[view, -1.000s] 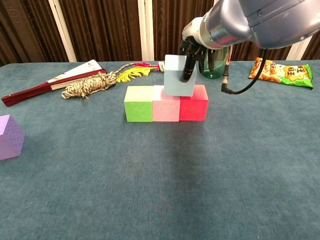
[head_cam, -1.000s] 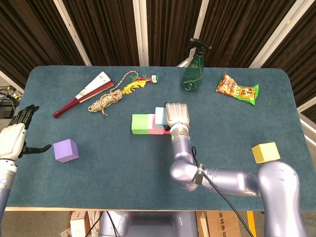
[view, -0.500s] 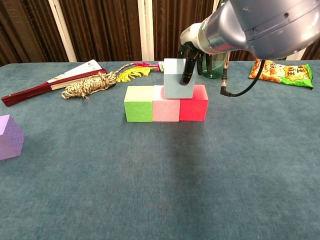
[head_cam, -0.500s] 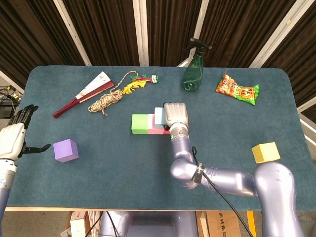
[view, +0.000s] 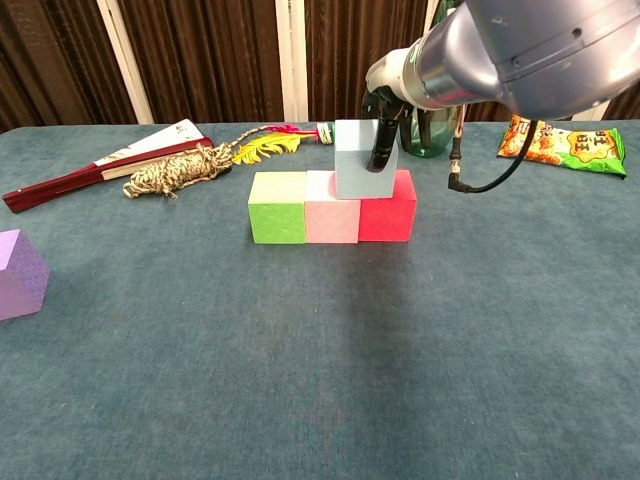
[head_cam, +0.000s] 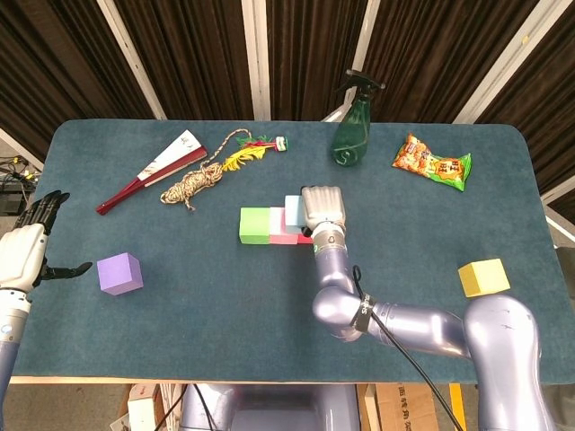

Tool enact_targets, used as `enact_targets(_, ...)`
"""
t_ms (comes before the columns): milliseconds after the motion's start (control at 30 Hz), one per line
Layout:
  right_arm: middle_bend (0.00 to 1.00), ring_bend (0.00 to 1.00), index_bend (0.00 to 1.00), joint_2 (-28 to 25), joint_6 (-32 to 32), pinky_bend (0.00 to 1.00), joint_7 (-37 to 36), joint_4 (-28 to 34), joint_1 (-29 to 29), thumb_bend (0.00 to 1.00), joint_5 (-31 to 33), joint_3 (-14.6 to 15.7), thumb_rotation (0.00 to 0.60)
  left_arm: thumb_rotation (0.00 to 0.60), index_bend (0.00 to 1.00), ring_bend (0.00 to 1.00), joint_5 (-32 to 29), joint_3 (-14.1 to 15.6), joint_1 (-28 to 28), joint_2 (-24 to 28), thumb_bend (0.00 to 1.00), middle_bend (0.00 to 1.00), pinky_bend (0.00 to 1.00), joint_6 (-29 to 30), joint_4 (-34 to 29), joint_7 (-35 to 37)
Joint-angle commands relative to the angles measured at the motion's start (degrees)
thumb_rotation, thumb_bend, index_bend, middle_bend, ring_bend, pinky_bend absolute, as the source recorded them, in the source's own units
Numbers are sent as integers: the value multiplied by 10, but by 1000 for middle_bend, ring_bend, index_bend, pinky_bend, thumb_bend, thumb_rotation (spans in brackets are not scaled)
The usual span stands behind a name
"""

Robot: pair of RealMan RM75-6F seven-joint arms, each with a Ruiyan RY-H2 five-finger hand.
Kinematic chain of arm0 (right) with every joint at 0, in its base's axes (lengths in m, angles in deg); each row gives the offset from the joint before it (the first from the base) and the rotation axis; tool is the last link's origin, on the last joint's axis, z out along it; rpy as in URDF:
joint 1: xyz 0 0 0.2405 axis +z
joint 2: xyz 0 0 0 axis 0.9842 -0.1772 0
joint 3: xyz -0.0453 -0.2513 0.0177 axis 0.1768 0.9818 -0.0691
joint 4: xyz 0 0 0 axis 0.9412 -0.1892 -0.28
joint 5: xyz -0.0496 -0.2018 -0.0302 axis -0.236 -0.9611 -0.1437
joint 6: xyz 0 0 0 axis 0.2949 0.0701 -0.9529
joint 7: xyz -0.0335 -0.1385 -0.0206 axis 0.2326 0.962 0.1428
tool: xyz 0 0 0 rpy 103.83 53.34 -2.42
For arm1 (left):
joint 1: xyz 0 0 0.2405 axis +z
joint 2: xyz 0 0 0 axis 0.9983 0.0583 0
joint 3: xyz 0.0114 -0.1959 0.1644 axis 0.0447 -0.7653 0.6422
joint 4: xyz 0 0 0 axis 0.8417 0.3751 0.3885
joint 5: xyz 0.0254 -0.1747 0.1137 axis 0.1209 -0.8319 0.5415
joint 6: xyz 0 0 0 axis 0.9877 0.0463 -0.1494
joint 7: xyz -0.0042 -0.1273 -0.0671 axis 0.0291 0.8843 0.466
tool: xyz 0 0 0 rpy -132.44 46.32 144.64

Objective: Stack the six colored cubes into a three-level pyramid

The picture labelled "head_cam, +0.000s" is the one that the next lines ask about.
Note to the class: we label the purple foam cube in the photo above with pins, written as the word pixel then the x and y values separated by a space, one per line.
pixel 119 274

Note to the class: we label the orange green snack bag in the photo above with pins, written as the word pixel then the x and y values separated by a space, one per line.
pixel 431 164

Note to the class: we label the grey-blue robot torso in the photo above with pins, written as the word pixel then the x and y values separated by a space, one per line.
pixel 278 408

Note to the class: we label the red foam cube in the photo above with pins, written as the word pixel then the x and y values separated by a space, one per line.
pixel 304 239

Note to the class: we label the yellow feather shuttlecock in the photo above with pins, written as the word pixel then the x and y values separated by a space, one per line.
pixel 242 157

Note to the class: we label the dark brown curtain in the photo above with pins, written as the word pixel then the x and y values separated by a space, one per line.
pixel 197 54

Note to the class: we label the yellow foam cube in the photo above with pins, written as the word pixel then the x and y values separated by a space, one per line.
pixel 489 276

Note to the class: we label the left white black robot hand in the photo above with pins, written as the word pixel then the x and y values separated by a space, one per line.
pixel 20 256

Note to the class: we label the red and white folding fan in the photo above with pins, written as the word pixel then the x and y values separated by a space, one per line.
pixel 173 157

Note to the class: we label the pink foam cube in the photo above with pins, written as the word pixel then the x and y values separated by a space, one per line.
pixel 280 235

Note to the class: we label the light blue foam cube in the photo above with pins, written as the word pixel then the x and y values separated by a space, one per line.
pixel 294 211

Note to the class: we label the white partition frame post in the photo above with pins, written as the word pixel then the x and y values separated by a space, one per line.
pixel 255 54
pixel 367 31
pixel 512 49
pixel 129 49

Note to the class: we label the brown cardboard box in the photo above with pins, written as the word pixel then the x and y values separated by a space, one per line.
pixel 406 408

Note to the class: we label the white cardboard box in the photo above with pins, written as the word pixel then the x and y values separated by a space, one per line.
pixel 141 410

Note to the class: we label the green plastic spray bottle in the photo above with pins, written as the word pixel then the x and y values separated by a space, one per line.
pixel 352 134

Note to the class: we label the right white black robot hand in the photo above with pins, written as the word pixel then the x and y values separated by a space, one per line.
pixel 323 206

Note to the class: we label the blue felt table cover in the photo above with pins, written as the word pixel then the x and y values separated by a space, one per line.
pixel 224 314

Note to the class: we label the green foam cube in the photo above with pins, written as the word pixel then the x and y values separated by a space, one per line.
pixel 253 224

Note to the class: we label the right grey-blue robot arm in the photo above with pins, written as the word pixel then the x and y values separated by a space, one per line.
pixel 498 341

